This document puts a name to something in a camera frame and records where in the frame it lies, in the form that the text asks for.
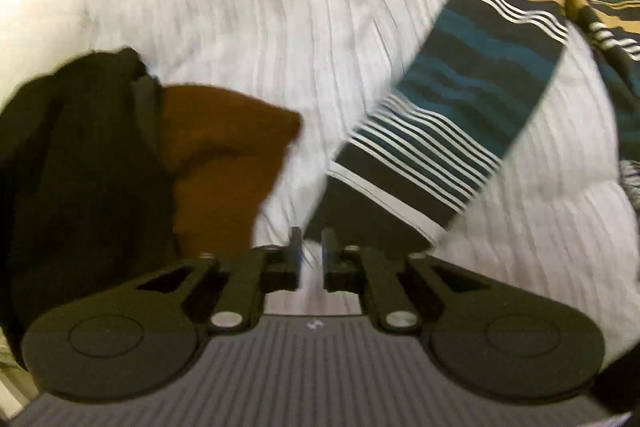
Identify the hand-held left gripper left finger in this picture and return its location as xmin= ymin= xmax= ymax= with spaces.
xmin=134 ymin=227 xmax=304 ymax=334

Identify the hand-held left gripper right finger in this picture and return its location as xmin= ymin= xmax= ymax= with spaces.
xmin=321 ymin=228 xmax=493 ymax=334

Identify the striped long-sleeve shirt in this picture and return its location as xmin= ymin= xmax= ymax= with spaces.
xmin=306 ymin=0 xmax=640 ymax=254

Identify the brown garment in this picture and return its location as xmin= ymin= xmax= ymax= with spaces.
xmin=159 ymin=83 xmax=304 ymax=258

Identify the white ribbed bed cover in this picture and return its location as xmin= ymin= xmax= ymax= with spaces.
xmin=0 ymin=0 xmax=640 ymax=318

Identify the black garment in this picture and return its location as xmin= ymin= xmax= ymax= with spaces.
xmin=0 ymin=48 xmax=181 ymax=348

